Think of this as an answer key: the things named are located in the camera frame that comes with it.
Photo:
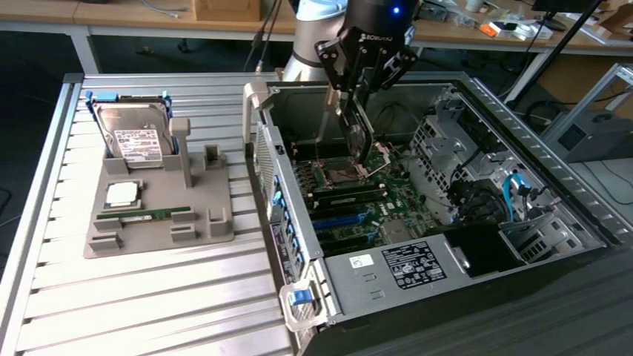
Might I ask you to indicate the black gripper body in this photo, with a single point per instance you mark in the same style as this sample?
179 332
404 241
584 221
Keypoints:
380 20

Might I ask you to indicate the black graphics card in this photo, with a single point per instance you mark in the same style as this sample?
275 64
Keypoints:
358 130

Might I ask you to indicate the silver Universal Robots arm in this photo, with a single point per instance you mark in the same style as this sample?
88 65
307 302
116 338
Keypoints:
309 44

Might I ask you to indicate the grey metal box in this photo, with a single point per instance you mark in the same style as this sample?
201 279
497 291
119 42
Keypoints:
434 11

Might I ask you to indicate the white cup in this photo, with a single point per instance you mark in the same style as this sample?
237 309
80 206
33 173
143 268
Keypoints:
476 4

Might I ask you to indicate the small orange box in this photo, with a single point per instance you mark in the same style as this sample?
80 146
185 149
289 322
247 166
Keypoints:
489 29

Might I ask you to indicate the silver disk bay cage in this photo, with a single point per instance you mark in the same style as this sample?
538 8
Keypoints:
446 145

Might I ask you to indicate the metal socket cover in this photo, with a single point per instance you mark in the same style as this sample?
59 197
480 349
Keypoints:
382 152

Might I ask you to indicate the brown cardboard box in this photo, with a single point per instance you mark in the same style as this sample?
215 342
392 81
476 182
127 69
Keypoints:
224 9

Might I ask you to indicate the small white box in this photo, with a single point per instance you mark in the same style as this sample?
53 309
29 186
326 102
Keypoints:
526 34

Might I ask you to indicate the CPU socket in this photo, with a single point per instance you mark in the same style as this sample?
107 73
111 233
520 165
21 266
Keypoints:
338 175

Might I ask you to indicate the black stand pole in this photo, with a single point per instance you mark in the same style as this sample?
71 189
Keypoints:
553 53

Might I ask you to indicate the black monitor stand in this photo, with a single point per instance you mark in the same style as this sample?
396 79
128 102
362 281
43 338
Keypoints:
550 22

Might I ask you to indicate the black RAM stick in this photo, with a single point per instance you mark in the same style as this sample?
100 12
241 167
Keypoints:
345 198

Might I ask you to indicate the green motherboard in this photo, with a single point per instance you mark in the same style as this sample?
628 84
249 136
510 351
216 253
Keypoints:
400 207

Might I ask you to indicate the blue expansion slot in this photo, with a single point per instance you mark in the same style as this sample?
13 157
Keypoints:
341 221

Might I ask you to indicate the grey computer tower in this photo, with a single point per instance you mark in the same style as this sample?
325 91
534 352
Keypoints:
593 137

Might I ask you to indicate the grey chipset heatsink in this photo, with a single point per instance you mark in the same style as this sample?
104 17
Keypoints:
397 230

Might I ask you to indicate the silver hard disk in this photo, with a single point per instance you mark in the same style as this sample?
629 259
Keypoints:
139 144

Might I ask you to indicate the brown cardboard piece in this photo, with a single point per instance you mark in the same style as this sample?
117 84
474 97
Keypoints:
618 18

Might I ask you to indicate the blue disk caddy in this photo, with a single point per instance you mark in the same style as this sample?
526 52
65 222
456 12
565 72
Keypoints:
105 98

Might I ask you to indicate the black expansion slot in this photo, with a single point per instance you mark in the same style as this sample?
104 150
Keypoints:
345 243

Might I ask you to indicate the green RAM stick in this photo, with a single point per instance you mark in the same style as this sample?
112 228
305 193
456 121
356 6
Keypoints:
157 214

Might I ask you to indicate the silver disk bay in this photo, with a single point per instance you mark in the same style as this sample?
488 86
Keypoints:
544 237

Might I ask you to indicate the silver CPU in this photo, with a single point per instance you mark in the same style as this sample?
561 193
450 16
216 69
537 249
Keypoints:
123 194

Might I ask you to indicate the grey parts rack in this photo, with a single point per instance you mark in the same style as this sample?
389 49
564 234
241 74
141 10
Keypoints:
157 237

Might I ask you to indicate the grey power supply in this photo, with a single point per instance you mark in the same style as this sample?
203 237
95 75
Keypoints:
356 289

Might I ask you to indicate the blue case latch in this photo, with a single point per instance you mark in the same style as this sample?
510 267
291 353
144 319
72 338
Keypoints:
300 297

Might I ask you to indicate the open black PC case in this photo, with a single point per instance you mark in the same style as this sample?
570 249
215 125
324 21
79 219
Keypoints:
396 326

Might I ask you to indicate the aluminium profile frame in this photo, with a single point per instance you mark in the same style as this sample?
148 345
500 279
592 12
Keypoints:
605 79

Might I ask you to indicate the wooden desk white frame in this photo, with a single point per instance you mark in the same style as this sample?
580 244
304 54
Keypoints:
618 46
29 15

